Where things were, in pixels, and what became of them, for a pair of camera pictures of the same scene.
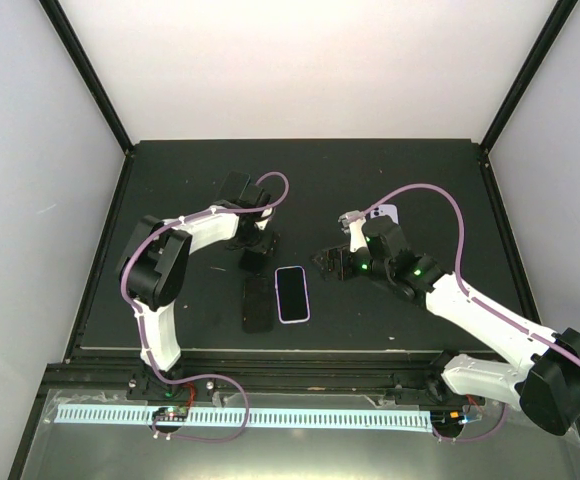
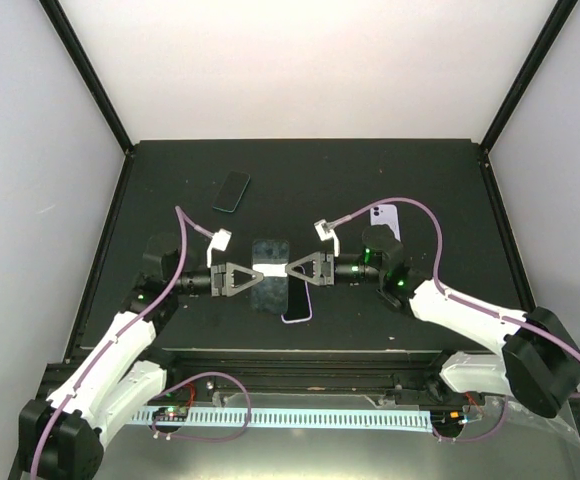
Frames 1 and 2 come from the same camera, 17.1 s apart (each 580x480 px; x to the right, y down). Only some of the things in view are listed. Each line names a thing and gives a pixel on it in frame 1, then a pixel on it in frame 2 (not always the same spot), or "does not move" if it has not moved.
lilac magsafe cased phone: (385, 210) does not move
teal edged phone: (233, 186) does not move
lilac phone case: (292, 295) does not move
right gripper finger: (324, 265) -> (300, 275)
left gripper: (267, 246) -> (220, 288)
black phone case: (258, 315) -> (269, 259)
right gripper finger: (330, 257) -> (315, 257)
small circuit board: (171, 414) does not move
